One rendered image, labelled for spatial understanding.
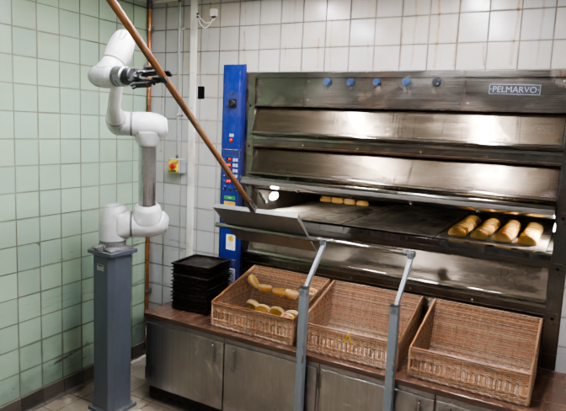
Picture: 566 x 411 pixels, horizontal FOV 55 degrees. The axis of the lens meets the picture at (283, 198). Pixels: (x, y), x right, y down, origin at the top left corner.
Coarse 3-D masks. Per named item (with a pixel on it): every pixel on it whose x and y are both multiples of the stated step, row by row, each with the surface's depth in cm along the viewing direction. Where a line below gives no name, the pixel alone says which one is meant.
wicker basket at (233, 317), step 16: (256, 272) 358; (272, 272) 352; (288, 272) 346; (240, 288) 347; (256, 288) 356; (272, 288) 351; (288, 288) 346; (320, 288) 324; (224, 304) 317; (240, 304) 349; (272, 304) 349; (288, 304) 344; (224, 320) 318; (240, 320) 313; (256, 320) 307; (272, 320) 302; (288, 320) 297; (256, 336) 308; (272, 336) 303; (288, 336) 298
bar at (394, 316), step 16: (224, 224) 327; (320, 240) 296; (336, 240) 293; (320, 256) 292; (304, 288) 278; (400, 288) 263; (304, 304) 279; (304, 320) 280; (304, 336) 282; (304, 352) 284; (304, 368) 286; (304, 384) 288; (384, 400) 263
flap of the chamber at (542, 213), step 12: (252, 180) 341; (312, 192) 336; (324, 192) 323; (336, 192) 314; (348, 192) 310; (360, 192) 307; (372, 192) 304; (420, 204) 307; (432, 204) 296; (444, 204) 286; (456, 204) 282; (468, 204) 279; (480, 204) 277; (492, 204) 274; (540, 216) 278; (552, 216) 269
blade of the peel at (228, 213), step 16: (224, 208) 312; (240, 208) 308; (240, 224) 322; (256, 224) 314; (272, 224) 307; (288, 224) 299; (256, 240) 333; (272, 240) 325; (288, 240) 317; (304, 240) 309
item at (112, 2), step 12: (108, 0) 199; (120, 12) 203; (132, 36) 211; (144, 48) 216; (156, 60) 223; (156, 72) 226; (168, 84) 231; (180, 96) 238; (192, 120) 247; (204, 132) 255; (216, 156) 266; (228, 168) 275; (240, 192) 289
